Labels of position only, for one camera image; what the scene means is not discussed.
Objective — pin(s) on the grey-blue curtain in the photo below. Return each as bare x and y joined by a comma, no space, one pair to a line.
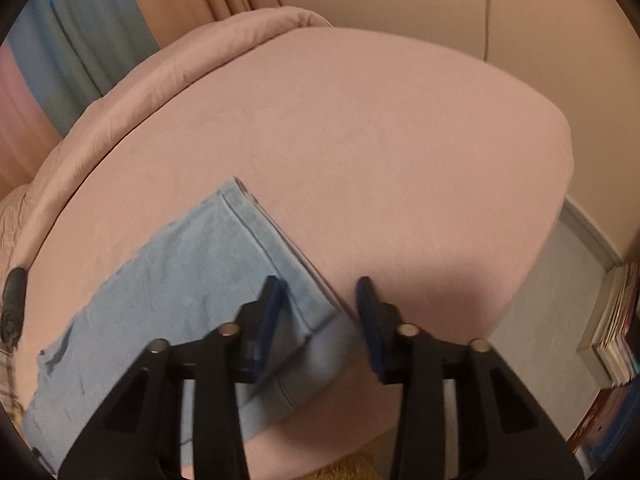
85,45

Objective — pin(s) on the pink folded blanket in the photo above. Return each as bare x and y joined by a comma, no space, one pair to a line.
150,90

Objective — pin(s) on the yellow fluffy rug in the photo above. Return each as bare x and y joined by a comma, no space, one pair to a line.
340,467

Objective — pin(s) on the light blue denim pants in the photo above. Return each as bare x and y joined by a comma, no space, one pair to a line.
175,270

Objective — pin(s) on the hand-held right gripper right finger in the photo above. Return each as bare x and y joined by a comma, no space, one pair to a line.
371,335

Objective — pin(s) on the bed with pink sheet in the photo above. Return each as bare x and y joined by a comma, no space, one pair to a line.
375,160

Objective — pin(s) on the stack of books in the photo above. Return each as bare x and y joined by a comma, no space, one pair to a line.
617,325

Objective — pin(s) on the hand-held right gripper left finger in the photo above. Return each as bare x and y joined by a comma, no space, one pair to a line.
264,332

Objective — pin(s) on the black object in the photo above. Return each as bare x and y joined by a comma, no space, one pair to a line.
12,295

